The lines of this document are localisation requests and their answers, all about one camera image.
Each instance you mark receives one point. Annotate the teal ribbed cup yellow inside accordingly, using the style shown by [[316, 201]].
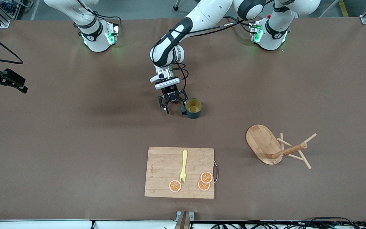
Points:
[[194, 113]]

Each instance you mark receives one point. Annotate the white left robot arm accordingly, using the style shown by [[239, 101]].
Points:
[[208, 12]]

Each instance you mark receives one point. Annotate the orange slice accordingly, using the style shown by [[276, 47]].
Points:
[[203, 187], [175, 186], [206, 177]]

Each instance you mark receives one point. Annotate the aluminium profile bracket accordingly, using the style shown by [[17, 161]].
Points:
[[183, 219]]

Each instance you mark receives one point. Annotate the wooden cup rack with pegs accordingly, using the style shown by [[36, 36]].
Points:
[[262, 143]]

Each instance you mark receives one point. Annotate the office chair base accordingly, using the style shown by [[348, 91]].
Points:
[[183, 3]]

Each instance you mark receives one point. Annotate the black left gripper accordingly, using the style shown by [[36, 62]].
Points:
[[171, 92]]

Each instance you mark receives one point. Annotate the yellow plastic fork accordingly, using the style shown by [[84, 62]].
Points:
[[184, 159]]

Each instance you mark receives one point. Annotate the white table edge rail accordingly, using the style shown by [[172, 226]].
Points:
[[27, 224]]

